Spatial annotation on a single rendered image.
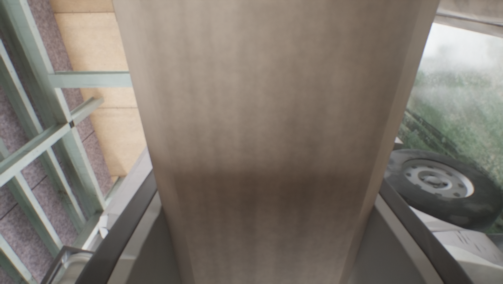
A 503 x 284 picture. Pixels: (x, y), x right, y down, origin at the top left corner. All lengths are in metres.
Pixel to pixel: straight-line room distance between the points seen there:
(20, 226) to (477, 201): 2.86
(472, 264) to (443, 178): 1.03
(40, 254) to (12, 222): 0.43
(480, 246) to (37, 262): 2.86
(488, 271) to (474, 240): 0.62
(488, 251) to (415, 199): 0.30
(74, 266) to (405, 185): 1.28
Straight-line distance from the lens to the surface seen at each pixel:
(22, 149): 2.44
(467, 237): 1.27
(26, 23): 2.50
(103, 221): 1.35
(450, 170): 1.70
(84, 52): 3.01
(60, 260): 0.56
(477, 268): 0.64
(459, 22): 0.29
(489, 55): 1.78
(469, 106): 1.83
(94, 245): 1.29
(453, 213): 1.38
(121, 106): 3.06
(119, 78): 2.21
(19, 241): 2.69
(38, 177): 2.73
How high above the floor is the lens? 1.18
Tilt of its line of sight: level
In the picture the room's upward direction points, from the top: 90 degrees counter-clockwise
